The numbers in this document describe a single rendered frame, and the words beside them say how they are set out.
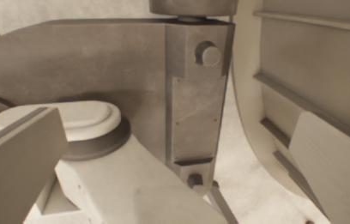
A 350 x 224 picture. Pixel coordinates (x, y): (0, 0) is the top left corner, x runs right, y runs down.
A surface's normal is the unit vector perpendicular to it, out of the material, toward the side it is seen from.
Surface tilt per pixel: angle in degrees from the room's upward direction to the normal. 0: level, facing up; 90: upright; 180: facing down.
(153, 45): 0
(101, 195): 90
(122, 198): 90
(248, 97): 0
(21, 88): 0
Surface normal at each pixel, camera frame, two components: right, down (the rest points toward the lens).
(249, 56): 0.19, 0.47
